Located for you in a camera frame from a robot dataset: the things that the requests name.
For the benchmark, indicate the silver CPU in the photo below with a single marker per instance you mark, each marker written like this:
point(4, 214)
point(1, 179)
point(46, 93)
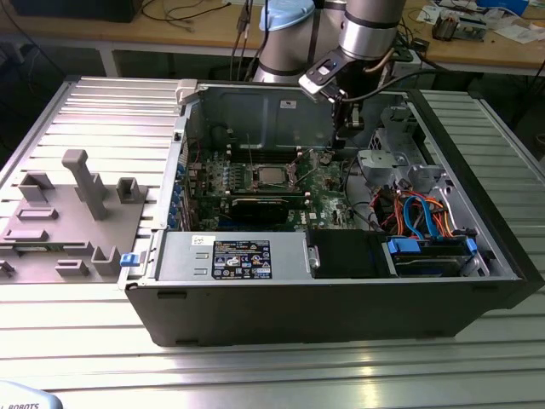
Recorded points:
point(272, 176)

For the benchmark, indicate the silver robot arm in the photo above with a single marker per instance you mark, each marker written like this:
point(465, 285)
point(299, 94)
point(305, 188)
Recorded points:
point(366, 38)

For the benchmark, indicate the thin metal locking lever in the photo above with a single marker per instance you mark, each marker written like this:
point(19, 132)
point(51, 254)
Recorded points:
point(251, 151)

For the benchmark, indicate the CPU socket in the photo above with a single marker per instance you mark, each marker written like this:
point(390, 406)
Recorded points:
point(255, 183)

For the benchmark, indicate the small black adapter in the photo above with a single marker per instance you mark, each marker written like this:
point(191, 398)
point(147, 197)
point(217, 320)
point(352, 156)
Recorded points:
point(421, 44)

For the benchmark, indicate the round coin battery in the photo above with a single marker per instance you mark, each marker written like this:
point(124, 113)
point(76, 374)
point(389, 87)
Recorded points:
point(325, 158)

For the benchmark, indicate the copper coil heatsink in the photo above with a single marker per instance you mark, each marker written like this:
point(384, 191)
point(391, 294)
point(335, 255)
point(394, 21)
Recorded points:
point(445, 27)

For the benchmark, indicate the green motherboard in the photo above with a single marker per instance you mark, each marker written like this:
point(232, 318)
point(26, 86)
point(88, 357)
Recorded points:
point(323, 191)

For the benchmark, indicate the grey metal caddy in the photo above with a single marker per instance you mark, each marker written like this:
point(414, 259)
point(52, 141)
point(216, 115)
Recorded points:
point(472, 27)

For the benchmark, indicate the white paper sheet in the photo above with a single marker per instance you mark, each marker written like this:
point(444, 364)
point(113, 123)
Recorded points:
point(517, 33)

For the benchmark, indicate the blue box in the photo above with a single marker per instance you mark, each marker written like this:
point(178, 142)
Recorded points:
point(506, 4)

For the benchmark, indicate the black graphics card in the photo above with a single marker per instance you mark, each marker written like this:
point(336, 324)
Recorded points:
point(259, 211)

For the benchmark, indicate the hard disk in blue carrier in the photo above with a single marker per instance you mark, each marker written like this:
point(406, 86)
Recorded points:
point(402, 246)

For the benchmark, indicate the grey case release latch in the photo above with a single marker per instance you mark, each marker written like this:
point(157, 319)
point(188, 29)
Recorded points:
point(186, 91)

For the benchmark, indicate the black plastic shroud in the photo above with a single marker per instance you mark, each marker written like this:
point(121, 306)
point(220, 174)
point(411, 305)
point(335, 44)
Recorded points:
point(340, 255)

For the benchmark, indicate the wooden workbench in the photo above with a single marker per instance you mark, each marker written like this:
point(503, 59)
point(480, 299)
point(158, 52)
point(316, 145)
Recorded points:
point(127, 34)

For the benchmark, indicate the black open PC case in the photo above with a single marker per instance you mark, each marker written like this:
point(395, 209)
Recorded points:
point(298, 315)

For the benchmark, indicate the grey power supply unit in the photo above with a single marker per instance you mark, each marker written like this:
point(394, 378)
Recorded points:
point(183, 255)

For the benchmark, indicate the blue plastic case latch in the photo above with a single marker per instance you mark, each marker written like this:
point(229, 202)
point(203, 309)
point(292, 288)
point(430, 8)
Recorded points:
point(130, 260)

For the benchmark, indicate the large black box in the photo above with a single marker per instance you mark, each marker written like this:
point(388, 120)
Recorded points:
point(72, 10)

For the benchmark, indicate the grey parts rack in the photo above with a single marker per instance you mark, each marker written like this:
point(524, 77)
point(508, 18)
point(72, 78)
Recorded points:
point(55, 230)

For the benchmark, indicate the pale blue teach pendant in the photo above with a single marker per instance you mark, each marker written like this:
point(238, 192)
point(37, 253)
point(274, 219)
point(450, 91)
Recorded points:
point(25, 396)

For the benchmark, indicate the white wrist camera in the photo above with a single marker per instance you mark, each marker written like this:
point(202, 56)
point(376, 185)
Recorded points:
point(308, 83)

